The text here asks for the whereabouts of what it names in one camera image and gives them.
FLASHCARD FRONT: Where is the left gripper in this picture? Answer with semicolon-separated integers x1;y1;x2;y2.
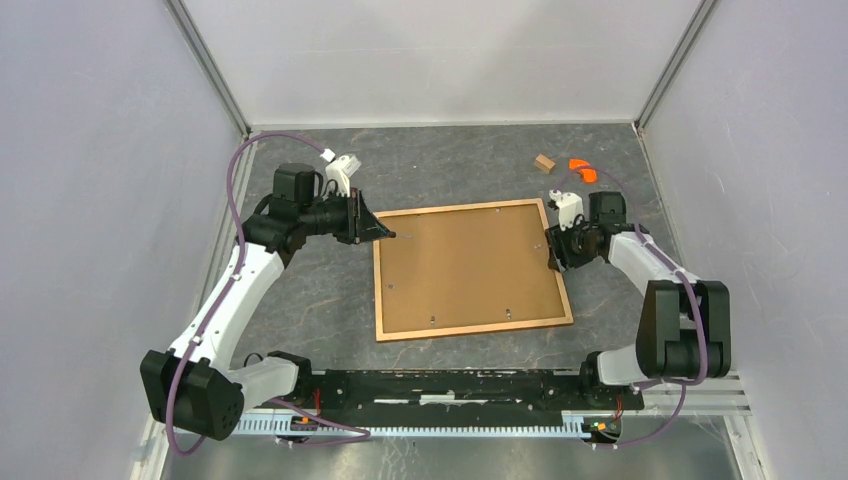
299;187;391;245

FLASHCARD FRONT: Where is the wooden picture frame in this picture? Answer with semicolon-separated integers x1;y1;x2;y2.
373;198;574;342

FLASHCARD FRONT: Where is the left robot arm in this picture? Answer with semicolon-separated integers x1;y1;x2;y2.
140;155;395;442

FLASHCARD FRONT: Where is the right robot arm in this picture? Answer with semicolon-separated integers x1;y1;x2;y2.
545;190;732;408

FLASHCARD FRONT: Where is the orange curved plastic piece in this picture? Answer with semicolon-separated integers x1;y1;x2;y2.
568;158;598;184

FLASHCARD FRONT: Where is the small wooden block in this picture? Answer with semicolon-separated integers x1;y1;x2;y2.
534;154;556;174

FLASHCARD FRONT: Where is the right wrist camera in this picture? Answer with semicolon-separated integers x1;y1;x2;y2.
548;189;584;231

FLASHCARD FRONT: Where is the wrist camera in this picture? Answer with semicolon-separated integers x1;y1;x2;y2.
548;189;584;231
320;148;362;197

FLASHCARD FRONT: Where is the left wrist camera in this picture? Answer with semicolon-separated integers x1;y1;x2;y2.
320;148;362;197

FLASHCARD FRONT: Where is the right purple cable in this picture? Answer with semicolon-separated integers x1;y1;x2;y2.
556;165;710;452

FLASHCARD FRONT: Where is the purple cable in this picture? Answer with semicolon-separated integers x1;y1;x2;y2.
164;130;372;458
556;165;710;452

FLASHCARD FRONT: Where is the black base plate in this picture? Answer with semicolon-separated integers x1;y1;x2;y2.
284;369;645;428

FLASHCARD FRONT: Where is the aluminium rail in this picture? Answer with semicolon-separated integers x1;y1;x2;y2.
148;370;753;439

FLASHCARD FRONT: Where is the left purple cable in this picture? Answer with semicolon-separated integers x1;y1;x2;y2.
164;130;372;458

